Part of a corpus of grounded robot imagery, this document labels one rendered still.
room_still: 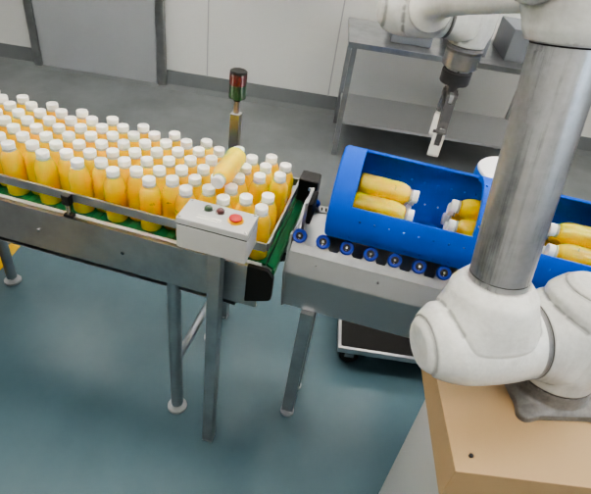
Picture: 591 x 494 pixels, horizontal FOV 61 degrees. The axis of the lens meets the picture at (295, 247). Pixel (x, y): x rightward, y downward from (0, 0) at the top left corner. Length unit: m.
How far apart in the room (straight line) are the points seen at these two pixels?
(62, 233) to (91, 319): 0.91
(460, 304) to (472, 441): 0.28
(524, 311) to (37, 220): 1.46
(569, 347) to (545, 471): 0.23
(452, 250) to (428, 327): 0.60
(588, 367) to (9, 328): 2.33
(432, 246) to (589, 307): 0.58
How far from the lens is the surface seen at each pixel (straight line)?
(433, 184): 1.67
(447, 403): 1.07
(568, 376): 1.05
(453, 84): 1.36
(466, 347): 0.89
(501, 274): 0.86
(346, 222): 1.44
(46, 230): 1.82
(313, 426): 2.25
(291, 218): 1.73
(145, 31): 5.00
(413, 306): 1.61
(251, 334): 2.52
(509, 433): 1.08
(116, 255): 1.72
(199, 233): 1.35
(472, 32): 1.31
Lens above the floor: 1.89
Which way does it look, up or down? 38 degrees down
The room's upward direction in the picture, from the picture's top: 9 degrees clockwise
